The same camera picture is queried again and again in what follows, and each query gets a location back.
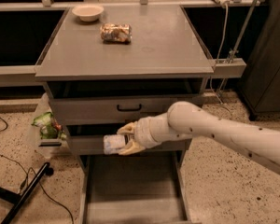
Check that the middle grey drawer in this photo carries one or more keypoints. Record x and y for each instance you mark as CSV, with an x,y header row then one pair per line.
x,y
86,145

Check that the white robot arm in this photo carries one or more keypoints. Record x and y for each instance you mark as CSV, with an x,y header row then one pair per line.
x,y
185,120

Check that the white bowl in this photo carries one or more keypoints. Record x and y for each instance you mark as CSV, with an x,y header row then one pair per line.
x,y
88,13

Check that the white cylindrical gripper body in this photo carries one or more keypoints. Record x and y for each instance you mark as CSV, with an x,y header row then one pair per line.
x,y
142,133

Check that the dark side cabinet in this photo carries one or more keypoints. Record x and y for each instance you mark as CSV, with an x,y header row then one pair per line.
x,y
259,86

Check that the grey metal rail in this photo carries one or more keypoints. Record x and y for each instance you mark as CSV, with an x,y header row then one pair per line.
x,y
24,75

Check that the top grey drawer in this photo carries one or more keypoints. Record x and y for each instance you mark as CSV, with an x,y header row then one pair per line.
x,y
103,110

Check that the slanted metal rod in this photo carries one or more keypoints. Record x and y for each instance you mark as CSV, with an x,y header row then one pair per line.
x,y
234,50

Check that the grey drawer cabinet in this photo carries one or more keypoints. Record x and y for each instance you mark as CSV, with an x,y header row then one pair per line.
x,y
164,58

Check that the grey drawer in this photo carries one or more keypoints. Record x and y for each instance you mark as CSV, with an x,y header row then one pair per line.
x,y
138,189
103,110
86,145

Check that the bottom grey drawer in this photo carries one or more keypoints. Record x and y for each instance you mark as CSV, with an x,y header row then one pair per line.
x,y
138,189

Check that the green chip bag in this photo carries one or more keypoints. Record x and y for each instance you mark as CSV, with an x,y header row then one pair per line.
x,y
48,126

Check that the crumpled snack bag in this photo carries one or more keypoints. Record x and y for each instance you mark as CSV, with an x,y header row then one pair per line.
x,y
119,33

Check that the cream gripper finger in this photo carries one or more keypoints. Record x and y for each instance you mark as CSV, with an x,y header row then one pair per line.
x,y
131,148
127,129

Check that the clear plastic bin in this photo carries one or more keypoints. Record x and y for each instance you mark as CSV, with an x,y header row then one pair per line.
x,y
48,148

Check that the black stand leg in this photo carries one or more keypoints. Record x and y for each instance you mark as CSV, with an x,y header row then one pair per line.
x,y
18,200

